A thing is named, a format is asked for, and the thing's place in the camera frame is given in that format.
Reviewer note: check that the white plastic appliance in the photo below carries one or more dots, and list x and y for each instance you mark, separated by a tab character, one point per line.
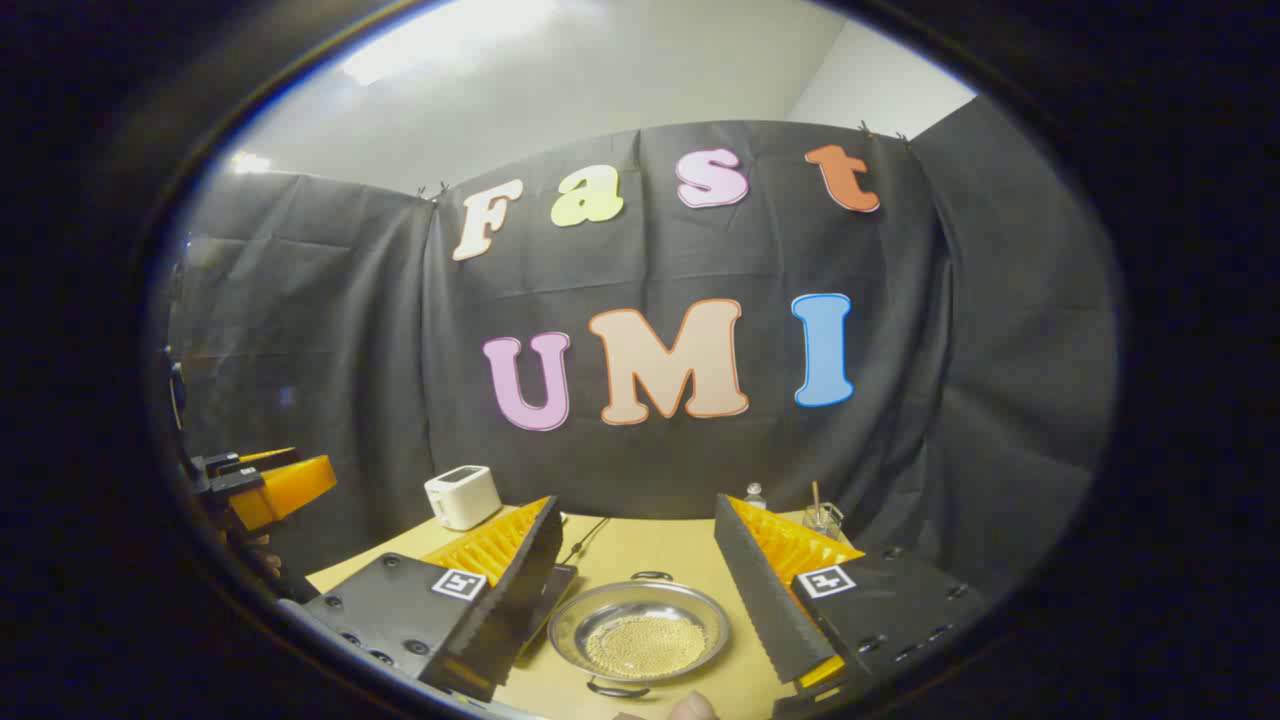
462	497

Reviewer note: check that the clear bottle with pink label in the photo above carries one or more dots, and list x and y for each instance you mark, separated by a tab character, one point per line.
755	497

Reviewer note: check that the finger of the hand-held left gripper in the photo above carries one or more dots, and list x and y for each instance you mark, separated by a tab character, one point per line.
285	490
235	463

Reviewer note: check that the black induction cooktop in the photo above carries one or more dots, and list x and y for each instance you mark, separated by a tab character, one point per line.
555	600

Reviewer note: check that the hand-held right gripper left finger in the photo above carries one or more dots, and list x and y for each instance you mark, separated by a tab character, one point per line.
520	600

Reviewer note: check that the pile of soybeans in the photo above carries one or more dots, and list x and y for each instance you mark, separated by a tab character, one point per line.
645	645

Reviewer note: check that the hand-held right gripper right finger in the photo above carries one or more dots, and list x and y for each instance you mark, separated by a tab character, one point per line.
765	600

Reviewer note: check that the ribbed glass cup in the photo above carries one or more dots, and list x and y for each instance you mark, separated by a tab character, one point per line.
825	522

